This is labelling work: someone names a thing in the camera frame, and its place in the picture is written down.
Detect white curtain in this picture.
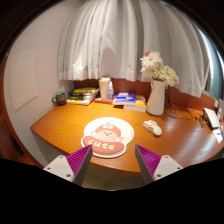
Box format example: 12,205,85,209
57,0,211,98

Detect black cable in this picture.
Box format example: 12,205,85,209
164,86,204,120

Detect blue cover book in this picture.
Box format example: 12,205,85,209
112,91,137,107

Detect dark green mug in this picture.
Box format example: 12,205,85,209
51,91,68,107

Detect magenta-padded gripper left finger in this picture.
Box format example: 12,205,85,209
43,144,94,187

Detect white yellow spine book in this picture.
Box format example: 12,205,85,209
66,97,96,106

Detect white ceramic vase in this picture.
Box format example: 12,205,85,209
146,79,167,117

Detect red-brown flat book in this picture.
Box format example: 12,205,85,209
93,97,115,105

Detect white flower bouquet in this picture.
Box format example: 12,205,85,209
139,50,180,88

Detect beige lidded tumbler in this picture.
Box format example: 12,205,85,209
98,76,112,100

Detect white pink cartoon mouse pad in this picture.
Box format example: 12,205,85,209
80,116,135,159

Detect yellow cover book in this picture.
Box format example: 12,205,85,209
73,87,99,94

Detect clear spray bottle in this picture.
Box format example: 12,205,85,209
107,80,115,101

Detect black spine book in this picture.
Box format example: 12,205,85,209
67,94,98,101
68,91,99,98

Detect white flat device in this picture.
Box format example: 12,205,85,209
202,107,222,130

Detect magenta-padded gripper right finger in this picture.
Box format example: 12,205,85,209
134,144,184,185

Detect white paper card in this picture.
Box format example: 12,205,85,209
213,128,224,144

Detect white computer mouse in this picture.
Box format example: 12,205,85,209
142,119,163,137

